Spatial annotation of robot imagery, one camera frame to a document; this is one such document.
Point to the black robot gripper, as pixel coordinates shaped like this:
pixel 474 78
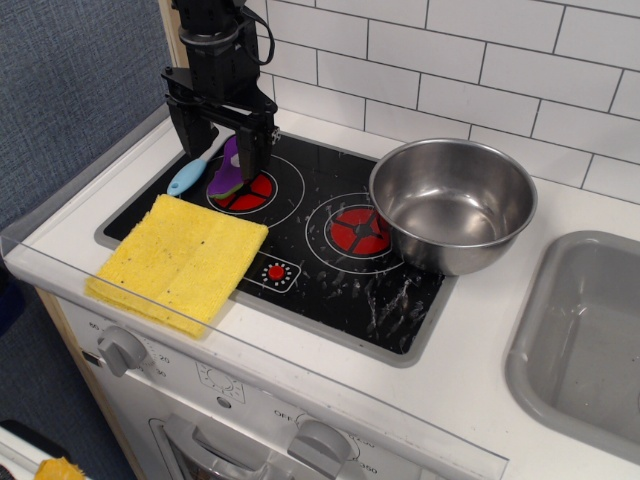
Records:
pixel 220 86

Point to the stainless steel pot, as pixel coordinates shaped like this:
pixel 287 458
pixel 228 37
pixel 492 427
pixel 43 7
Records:
pixel 453 206

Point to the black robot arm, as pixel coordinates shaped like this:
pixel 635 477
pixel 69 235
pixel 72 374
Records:
pixel 211 17

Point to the purple toy eggplant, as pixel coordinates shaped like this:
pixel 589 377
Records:
pixel 228 178

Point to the yellow folded cloth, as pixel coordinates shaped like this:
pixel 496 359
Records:
pixel 179 265

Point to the black toy stovetop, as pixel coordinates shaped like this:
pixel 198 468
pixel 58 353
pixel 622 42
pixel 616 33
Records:
pixel 326 265

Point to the grey left oven knob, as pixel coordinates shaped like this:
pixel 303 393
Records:
pixel 121 350

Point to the grey oven knob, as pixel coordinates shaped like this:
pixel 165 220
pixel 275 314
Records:
pixel 320 447
pixel 121 350

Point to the white toy oven front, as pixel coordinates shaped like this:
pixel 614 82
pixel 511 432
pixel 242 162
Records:
pixel 183 419

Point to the grey right oven knob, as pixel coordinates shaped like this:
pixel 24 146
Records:
pixel 320 447

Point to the yellow object bottom left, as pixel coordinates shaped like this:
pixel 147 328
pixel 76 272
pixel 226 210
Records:
pixel 58 469

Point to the grey toy sink basin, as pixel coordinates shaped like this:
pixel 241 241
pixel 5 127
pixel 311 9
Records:
pixel 574 363

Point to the spoon with blue handle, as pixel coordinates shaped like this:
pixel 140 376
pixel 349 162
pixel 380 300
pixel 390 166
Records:
pixel 188 175

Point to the wooden vertical post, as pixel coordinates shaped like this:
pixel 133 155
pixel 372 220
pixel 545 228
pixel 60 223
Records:
pixel 171 23

